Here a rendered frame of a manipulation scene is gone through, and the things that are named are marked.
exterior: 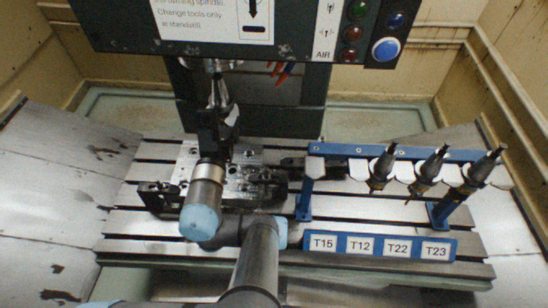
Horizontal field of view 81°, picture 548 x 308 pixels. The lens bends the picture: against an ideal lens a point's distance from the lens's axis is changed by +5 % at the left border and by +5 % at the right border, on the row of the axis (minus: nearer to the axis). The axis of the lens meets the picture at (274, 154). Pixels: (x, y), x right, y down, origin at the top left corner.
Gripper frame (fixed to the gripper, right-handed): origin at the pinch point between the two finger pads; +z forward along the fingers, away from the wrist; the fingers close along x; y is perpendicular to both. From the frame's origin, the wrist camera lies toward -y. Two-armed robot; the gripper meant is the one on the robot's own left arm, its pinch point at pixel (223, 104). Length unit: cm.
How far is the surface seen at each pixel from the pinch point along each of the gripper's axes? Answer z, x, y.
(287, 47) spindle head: -21.4, 16.2, -31.3
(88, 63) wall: 81, -94, 51
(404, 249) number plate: -22, 54, 35
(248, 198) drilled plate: -11.2, 6.3, 29.1
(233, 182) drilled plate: -5.4, 0.8, 29.2
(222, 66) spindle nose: -8.1, 3.3, -17.9
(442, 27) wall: 81, 87, 22
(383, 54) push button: -22.4, 29.2, -31.5
